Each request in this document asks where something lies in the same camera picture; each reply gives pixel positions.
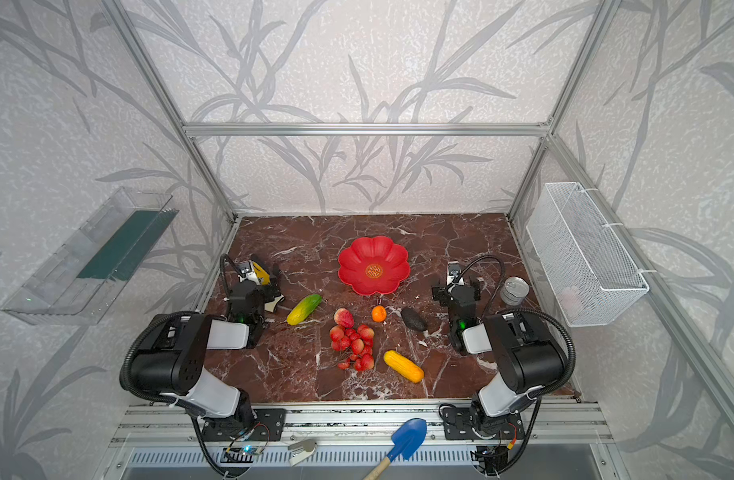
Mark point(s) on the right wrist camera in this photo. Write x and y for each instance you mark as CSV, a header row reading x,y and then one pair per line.
x,y
454,273

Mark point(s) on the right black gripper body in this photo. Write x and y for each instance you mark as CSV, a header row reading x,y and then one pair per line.
x,y
458,289

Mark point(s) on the clear plastic wall tray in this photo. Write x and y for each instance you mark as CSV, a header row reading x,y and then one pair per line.
x,y
78,283

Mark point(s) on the silver tin can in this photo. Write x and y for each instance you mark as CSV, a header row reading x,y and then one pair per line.
x,y
514,291

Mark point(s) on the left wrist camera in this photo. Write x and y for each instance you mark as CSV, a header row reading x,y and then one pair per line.
x,y
245,270

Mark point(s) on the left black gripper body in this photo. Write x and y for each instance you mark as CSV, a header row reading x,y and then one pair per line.
x,y
262,291

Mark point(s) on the red flower-shaped fruit bowl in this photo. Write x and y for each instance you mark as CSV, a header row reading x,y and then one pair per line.
x,y
373,265

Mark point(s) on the blue toy shovel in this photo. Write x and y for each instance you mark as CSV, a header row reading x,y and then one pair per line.
x,y
406,441

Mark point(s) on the green fake cucumber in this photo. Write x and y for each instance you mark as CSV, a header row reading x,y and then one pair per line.
x,y
303,309

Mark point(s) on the red fake grape bunch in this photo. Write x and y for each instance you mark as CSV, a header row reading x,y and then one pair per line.
x,y
356,345

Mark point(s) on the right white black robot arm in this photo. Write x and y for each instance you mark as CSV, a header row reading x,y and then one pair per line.
x,y
534,354

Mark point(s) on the dark fake avocado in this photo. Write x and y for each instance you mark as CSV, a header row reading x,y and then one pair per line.
x,y
412,320

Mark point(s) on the yellow fake corn cob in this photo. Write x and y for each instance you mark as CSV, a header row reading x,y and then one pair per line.
x,y
403,366

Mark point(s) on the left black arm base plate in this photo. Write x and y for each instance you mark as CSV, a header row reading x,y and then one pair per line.
x,y
265,424

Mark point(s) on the pink object in basket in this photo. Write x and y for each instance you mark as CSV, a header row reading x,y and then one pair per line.
x,y
571,301

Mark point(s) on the small white clip device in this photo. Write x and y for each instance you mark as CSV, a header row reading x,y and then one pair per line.
x,y
301,451

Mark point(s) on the small fake orange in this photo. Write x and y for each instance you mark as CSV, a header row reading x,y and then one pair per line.
x,y
379,314

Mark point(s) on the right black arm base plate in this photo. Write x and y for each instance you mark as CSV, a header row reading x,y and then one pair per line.
x,y
461,423

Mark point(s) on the white wire mesh basket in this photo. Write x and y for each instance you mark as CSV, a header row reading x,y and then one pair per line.
x,y
578,246

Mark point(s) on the aluminium frame rail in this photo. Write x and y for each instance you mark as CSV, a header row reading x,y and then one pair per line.
x,y
365,129

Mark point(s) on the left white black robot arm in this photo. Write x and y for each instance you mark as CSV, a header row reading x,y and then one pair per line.
x,y
165,363

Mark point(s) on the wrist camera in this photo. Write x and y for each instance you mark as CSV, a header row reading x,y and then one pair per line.
x,y
454,273
245,270

